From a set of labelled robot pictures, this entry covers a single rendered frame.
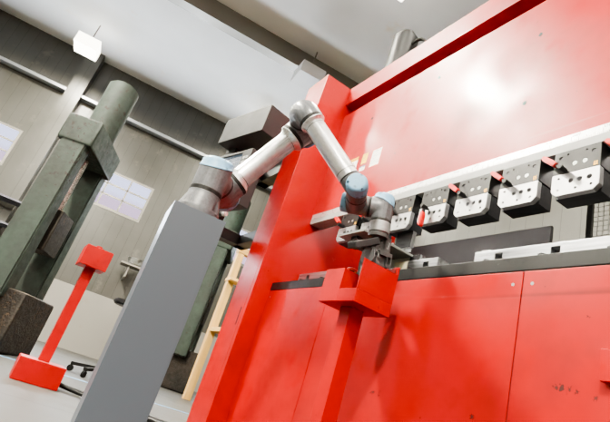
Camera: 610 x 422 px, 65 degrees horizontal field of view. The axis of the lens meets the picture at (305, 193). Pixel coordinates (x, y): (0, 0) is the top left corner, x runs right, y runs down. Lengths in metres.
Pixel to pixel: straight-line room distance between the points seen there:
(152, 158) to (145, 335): 9.58
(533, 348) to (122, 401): 1.11
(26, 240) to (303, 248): 2.44
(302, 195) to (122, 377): 1.70
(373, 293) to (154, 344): 0.70
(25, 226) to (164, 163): 6.78
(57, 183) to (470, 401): 3.80
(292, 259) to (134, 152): 8.47
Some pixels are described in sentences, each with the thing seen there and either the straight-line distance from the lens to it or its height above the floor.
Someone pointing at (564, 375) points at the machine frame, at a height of 0.56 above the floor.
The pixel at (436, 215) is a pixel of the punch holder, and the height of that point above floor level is 1.15.
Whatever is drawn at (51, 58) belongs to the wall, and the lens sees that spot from 11.78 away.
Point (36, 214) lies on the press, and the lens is 4.51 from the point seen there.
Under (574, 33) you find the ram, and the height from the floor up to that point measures 1.81.
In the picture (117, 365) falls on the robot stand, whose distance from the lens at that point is 1.53.
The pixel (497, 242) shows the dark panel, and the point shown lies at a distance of 2.52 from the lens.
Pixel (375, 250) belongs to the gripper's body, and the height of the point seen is 0.86.
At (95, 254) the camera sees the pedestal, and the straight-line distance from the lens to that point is 3.17.
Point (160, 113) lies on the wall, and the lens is 11.42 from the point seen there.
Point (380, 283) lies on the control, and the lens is 1.67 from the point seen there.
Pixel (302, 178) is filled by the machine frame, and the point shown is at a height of 1.53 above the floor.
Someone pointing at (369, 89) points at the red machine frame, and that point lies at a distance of 3.10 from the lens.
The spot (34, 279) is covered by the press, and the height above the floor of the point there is 0.63.
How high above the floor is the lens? 0.31
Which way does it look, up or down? 23 degrees up
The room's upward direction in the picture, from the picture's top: 19 degrees clockwise
